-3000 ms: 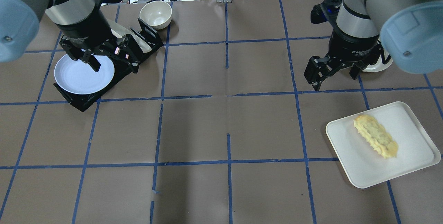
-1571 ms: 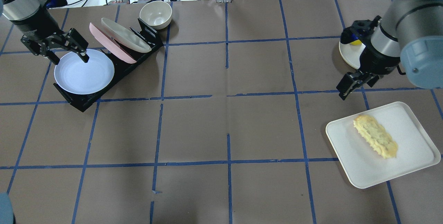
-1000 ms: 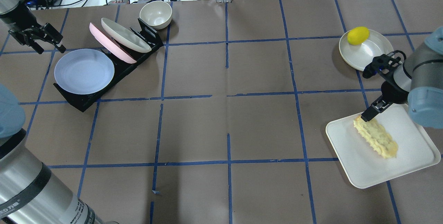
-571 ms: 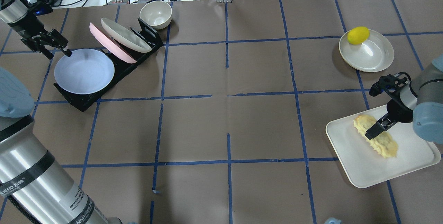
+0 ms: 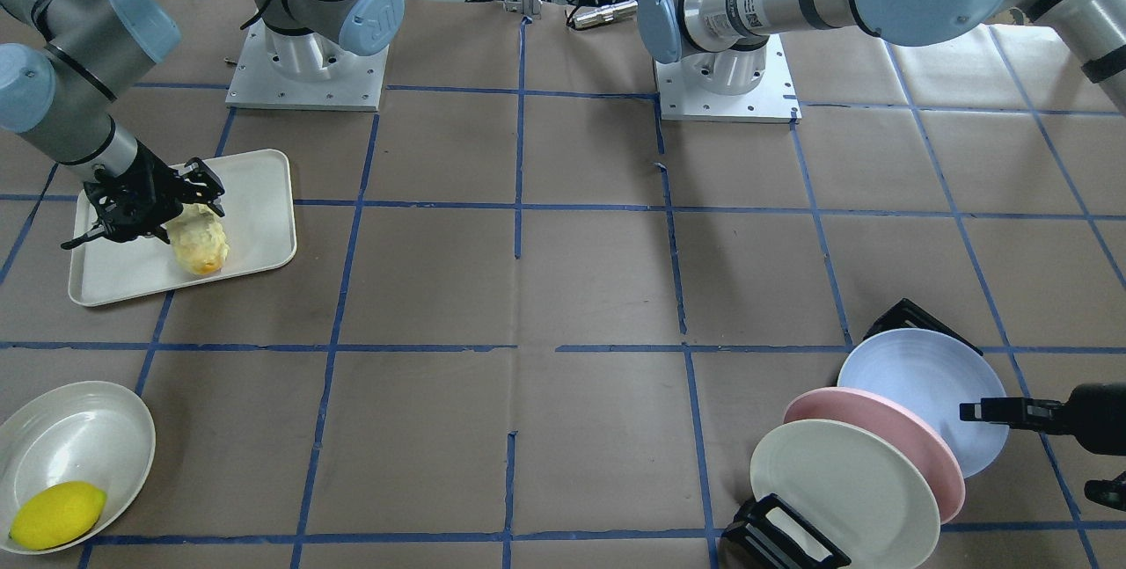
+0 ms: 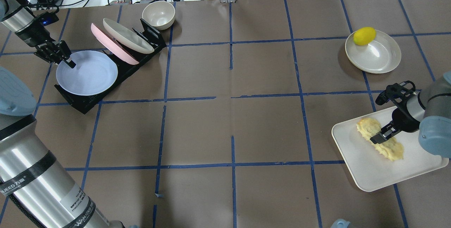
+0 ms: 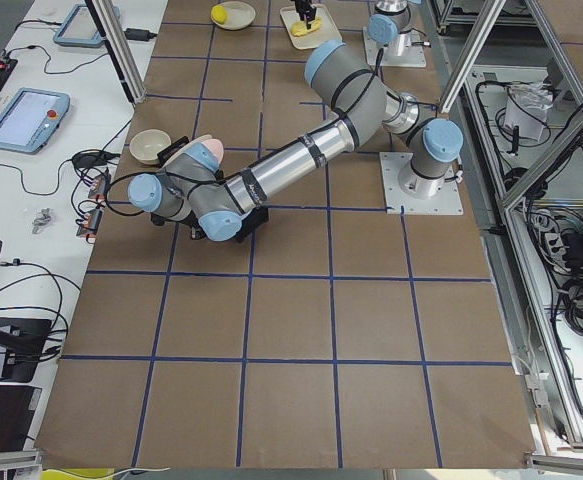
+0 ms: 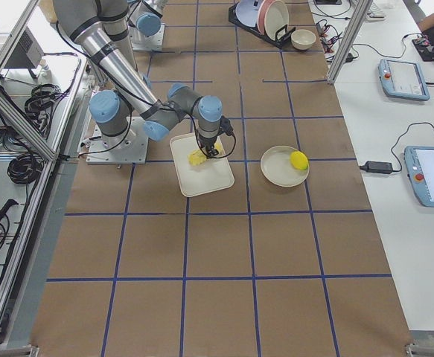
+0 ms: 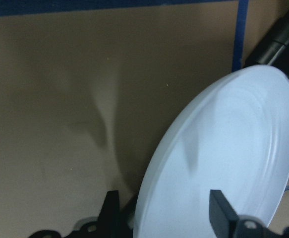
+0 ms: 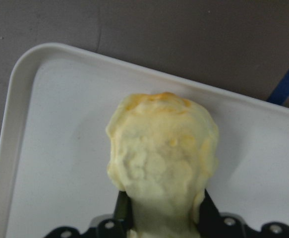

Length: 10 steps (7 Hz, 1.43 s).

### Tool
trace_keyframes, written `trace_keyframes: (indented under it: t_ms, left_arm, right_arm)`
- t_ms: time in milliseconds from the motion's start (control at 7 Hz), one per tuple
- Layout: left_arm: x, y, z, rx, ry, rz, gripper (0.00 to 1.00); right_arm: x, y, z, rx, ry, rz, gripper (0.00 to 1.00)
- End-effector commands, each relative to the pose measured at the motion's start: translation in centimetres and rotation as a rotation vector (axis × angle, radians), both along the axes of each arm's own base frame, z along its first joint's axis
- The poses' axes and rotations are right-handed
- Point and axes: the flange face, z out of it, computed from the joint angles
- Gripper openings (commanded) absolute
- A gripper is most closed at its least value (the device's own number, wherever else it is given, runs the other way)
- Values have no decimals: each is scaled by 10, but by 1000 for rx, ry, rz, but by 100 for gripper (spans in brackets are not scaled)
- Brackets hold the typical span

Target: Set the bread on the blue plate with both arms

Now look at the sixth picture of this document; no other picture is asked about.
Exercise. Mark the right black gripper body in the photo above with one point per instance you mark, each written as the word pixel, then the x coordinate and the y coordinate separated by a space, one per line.
pixel 405 119

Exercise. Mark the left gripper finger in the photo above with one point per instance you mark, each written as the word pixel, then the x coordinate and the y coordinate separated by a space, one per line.
pixel 66 58

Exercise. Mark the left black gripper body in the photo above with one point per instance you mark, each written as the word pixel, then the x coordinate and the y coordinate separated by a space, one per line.
pixel 33 37

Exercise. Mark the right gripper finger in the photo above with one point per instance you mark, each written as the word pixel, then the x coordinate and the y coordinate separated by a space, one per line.
pixel 383 135

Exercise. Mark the blue plate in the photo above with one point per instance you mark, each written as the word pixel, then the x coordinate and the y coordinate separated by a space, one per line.
pixel 94 73

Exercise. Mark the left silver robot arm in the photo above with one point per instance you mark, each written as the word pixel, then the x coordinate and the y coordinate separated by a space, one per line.
pixel 31 176

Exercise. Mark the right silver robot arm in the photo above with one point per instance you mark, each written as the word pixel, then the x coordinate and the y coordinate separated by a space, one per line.
pixel 427 111

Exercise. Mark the pink plate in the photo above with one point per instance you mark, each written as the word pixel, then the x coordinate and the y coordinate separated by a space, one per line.
pixel 112 45

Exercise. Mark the cream plate in rack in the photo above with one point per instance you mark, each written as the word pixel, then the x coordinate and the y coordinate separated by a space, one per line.
pixel 127 37

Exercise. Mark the cream round plate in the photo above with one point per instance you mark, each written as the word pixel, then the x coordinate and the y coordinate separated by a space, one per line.
pixel 381 55

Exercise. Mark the black dish rack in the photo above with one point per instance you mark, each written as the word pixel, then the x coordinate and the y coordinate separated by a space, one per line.
pixel 149 34

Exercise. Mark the cream rectangular tray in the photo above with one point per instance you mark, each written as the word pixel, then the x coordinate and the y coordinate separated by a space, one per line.
pixel 370 170

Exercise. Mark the yellow lemon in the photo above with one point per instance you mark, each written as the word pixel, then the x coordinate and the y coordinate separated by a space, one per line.
pixel 364 35

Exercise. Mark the cream bowl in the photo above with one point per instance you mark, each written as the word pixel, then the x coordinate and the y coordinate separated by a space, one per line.
pixel 159 14

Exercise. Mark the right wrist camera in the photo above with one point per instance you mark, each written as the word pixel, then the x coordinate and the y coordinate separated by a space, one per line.
pixel 397 93

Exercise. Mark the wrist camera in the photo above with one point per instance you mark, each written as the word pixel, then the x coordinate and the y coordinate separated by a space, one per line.
pixel 397 93
pixel 47 18

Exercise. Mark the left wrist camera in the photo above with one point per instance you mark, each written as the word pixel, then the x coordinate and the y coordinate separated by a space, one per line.
pixel 47 18

